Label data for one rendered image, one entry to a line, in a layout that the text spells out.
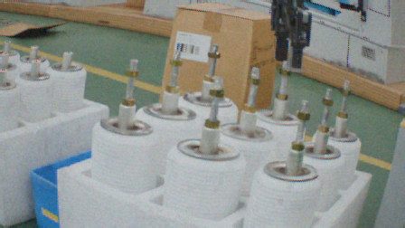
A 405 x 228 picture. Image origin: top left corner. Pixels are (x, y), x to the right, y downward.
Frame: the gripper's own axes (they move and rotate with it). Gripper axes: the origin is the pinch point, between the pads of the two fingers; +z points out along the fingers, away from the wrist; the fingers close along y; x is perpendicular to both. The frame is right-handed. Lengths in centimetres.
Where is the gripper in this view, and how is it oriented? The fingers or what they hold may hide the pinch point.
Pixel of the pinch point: (287, 58)
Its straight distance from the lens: 114.1
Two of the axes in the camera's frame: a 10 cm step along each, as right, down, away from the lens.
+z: -1.3, 9.6, 2.5
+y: 2.2, 2.7, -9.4
